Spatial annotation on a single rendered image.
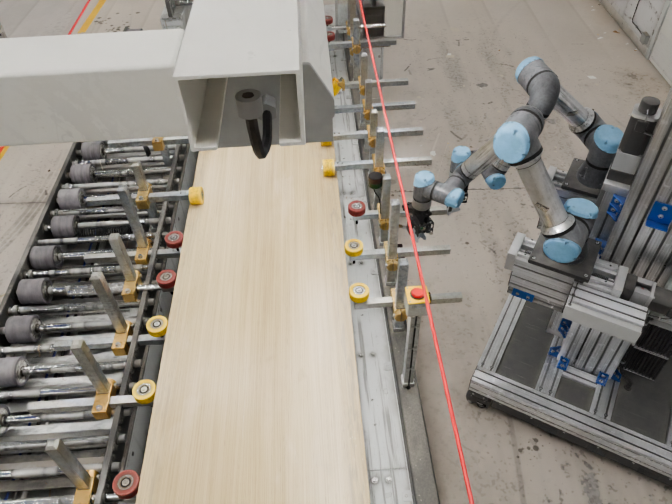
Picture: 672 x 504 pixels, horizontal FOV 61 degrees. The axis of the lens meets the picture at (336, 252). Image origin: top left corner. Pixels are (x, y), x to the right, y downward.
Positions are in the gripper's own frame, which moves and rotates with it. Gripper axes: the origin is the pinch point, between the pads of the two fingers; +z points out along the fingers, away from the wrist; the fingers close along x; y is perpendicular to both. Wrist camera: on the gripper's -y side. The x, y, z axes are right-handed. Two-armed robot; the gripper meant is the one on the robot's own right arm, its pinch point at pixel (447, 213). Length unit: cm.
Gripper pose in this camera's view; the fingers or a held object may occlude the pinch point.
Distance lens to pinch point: 270.9
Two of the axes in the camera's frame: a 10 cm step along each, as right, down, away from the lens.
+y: 10.0, -0.6, 0.2
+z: 0.3, 7.0, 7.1
